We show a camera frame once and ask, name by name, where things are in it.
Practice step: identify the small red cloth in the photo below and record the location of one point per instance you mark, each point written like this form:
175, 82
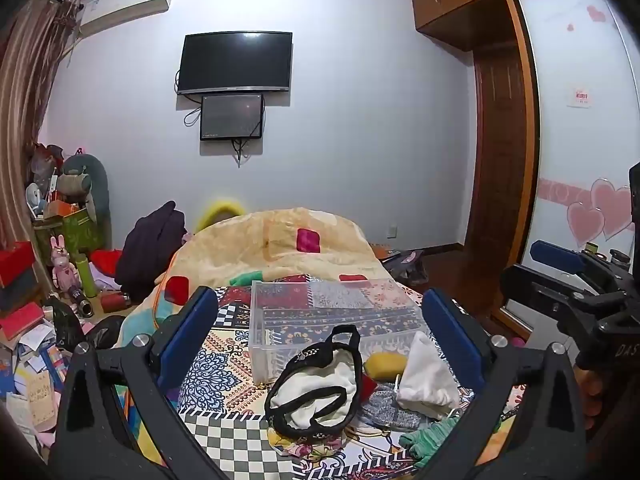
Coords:
369, 387

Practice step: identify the wooden door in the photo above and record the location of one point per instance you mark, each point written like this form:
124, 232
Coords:
500, 170

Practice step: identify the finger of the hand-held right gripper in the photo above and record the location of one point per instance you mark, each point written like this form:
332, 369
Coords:
555, 256
540, 292

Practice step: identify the green glove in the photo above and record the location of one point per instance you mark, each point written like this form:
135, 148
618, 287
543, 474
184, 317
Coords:
430, 440

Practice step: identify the white cloth pouch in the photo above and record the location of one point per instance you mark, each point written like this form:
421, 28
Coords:
425, 380

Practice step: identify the dark jacket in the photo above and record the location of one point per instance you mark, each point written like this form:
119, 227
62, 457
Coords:
150, 250

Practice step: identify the pink rabbit toy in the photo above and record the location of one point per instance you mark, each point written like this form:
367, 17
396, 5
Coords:
64, 267

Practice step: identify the red thermos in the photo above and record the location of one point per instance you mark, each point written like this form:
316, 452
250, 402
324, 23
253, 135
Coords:
115, 302

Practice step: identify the striped brown curtain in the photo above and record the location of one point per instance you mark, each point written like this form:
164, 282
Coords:
30, 110

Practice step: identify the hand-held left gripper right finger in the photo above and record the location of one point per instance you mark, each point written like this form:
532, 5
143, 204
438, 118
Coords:
450, 332

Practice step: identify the red book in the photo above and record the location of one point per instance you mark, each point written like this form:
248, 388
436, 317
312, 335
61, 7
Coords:
22, 321

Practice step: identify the red cushion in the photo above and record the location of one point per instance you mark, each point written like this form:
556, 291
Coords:
106, 261

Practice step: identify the large black wall television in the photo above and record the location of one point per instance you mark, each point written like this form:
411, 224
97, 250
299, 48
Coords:
235, 62

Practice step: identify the patterned bed sheet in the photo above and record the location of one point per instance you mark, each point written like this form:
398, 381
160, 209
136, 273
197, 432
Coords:
225, 375

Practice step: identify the pile of papers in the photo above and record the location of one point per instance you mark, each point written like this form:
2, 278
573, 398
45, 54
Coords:
30, 390

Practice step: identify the yellow patchwork blanket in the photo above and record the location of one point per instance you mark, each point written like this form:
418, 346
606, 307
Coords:
240, 250

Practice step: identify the yellow sponge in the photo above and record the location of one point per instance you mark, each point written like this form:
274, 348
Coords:
382, 366

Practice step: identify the grey knit cloth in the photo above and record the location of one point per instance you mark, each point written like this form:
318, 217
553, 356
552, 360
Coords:
385, 410

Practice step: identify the large pink heart stickers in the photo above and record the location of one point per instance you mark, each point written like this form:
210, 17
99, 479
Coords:
600, 215

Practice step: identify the dark bag on floor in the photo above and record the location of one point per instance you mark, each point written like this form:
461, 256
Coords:
402, 262

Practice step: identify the red box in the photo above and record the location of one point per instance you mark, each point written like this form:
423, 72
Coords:
15, 262

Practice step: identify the small pink heart stickers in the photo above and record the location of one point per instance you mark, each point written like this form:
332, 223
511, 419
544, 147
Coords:
595, 12

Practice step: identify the grey plush toy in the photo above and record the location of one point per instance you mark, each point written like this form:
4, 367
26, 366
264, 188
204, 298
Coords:
95, 180

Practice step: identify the white air conditioner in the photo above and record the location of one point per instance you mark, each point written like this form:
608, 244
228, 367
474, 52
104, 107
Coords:
125, 12

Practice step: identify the green cardboard box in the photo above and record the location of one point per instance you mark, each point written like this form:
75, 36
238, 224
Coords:
75, 232

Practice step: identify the white sliding wardrobe door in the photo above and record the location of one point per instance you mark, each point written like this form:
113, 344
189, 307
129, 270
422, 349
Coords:
575, 150

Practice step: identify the black cylinder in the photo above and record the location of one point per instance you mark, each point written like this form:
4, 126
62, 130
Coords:
82, 304

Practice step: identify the green bottle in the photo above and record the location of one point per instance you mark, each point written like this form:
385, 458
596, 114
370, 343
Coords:
85, 275

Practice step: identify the small black wall monitor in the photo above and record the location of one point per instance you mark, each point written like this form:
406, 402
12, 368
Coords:
231, 116

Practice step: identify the black plastic bag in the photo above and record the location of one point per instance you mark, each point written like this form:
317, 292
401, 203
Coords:
106, 332
65, 325

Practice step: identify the clear plastic storage bin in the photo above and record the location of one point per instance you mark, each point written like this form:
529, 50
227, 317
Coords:
320, 320

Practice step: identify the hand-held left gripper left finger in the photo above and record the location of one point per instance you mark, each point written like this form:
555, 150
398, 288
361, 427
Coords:
187, 332

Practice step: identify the floral cloth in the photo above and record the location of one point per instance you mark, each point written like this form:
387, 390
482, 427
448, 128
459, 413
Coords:
305, 447

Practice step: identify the person's right hand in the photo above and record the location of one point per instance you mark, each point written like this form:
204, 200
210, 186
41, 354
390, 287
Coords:
591, 400

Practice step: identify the wooden overhead cabinet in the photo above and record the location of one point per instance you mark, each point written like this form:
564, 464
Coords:
460, 5

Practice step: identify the white wall socket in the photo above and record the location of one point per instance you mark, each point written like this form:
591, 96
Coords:
392, 231

